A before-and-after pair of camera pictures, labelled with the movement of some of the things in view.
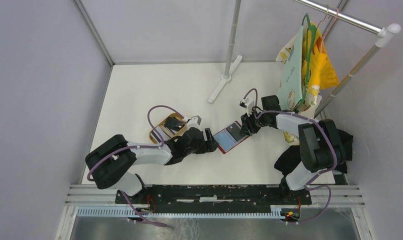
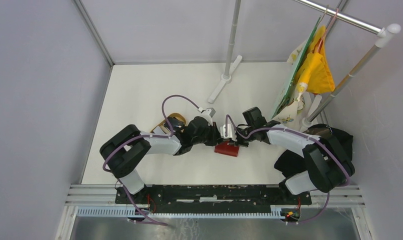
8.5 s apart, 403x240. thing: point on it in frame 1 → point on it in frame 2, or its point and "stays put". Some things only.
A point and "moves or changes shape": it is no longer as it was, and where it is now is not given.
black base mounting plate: [214, 198] stays put
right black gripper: [247, 126] → [240, 143]
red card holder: [229, 137] moves or changes shape
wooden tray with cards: [175, 125] stays put
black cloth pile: [291, 155] stays put
